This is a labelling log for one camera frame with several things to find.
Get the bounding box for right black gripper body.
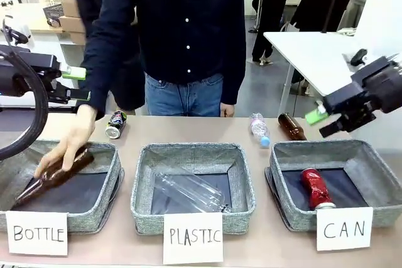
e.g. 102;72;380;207
322;56;402;131

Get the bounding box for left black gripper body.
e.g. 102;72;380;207
0;44;61;97

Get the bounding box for brown glass bottle long neck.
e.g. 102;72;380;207
13;147;95;208

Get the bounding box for person's left forearm dark sleeve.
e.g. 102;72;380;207
219;23;247;106

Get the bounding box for person's right forearm dark sleeve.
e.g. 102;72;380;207
74;4;139;121

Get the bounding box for black Pepsi can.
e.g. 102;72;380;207
104;110;128;140

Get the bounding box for crushed red can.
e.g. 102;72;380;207
300;167;337;211

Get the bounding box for grey basket labelled can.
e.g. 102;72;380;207
264;138;402;232

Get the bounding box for grey basket labelled bottle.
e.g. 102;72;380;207
0;138;126;235

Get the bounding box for grey basket labelled plastic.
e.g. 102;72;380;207
129;142;257;236

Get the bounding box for white paper label CAN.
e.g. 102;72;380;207
315;206;374;252

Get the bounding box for person's right hand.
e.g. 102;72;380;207
33;104;98;179

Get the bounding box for person's left hand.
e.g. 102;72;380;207
219;102;236;119

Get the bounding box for black object on white table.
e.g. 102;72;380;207
349;48;369;67

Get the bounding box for light wooden desk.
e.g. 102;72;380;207
0;3;65;34

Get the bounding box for small clear bottle blue cap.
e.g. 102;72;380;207
248;112;272;149

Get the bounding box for black plastic crate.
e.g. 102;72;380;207
41;3;64;18

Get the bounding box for white side table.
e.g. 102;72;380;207
263;30;375;119

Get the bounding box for stacked cardboard boxes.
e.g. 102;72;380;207
58;0;89;46

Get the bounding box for background person in black trousers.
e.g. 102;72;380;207
251;0;303;65

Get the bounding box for person in dark shirt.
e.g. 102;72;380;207
84;0;247;117

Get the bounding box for large clear plastic bottle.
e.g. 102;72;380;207
153;170;234;215

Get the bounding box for white paper label BOTTLE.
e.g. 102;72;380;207
5;210;69;257

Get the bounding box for white paper label PLASTIC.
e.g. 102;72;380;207
162;212;224;265

